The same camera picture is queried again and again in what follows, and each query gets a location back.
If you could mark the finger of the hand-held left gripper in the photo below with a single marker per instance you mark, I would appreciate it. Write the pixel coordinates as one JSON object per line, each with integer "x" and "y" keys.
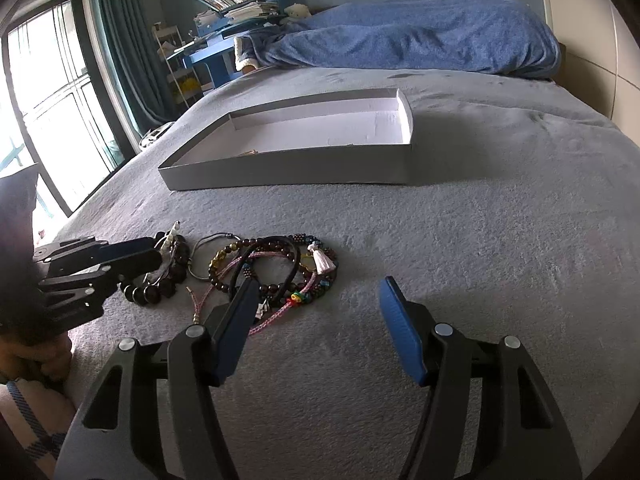
{"x": 130, "y": 257}
{"x": 75, "y": 295}

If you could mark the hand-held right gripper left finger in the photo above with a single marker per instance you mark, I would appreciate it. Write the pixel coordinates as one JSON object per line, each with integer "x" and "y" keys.
{"x": 235, "y": 332}

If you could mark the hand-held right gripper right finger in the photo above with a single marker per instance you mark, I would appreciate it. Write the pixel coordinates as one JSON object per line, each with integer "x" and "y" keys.
{"x": 400, "y": 332}

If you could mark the white shallow cardboard box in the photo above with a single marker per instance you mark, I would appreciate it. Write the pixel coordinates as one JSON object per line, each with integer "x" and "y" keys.
{"x": 325, "y": 125}

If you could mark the person's left forearm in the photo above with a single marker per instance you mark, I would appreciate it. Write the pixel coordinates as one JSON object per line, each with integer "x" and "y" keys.
{"x": 35, "y": 425}

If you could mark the person's left hand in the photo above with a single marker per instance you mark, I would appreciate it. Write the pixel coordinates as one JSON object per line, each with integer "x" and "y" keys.
{"x": 35, "y": 360}

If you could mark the white tassel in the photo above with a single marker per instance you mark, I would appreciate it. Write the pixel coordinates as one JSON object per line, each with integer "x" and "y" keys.
{"x": 319, "y": 260}

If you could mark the grey white bag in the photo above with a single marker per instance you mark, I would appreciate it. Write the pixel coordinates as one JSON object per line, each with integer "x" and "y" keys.
{"x": 152, "y": 136}

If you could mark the yellow packet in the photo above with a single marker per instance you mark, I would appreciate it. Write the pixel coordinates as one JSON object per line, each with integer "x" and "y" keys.
{"x": 187, "y": 86}

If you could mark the glass balcony window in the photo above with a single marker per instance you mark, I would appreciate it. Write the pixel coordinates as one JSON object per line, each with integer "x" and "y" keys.
{"x": 60, "y": 85}

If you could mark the white storage rack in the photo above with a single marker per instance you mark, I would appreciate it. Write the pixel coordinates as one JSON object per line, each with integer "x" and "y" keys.
{"x": 167, "y": 50}

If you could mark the blue wooden desk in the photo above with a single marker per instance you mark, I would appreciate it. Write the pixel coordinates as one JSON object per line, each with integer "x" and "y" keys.
{"x": 210, "y": 57}

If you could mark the teal curtain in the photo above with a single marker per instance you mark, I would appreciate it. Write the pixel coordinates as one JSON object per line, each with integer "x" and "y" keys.
{"x": 130, "y": 35}

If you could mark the stack of papers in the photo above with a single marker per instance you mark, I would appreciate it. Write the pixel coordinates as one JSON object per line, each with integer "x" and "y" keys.
{"x": 250, "y": 11}

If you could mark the white plush toy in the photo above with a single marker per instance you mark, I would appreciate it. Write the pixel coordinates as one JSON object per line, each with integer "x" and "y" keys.
{"x": 296, "y": 12}

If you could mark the blue fleece blanket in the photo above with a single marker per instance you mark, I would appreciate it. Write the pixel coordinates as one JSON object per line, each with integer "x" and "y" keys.
{"x": 410, "y": 35}

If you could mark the beige panelled wardrobe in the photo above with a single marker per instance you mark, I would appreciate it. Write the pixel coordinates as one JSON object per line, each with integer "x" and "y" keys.
{"x": 590, "y": 60}

